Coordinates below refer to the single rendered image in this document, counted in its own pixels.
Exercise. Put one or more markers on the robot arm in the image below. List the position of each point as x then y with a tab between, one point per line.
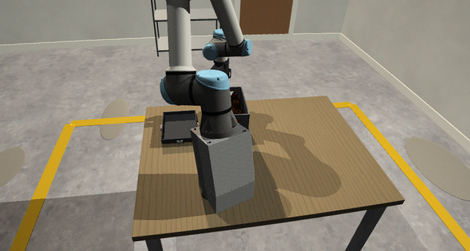
210	89

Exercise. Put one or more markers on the black divided crate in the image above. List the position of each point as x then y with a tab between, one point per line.
245	116

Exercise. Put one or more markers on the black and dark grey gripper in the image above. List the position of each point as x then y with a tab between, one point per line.
225	66

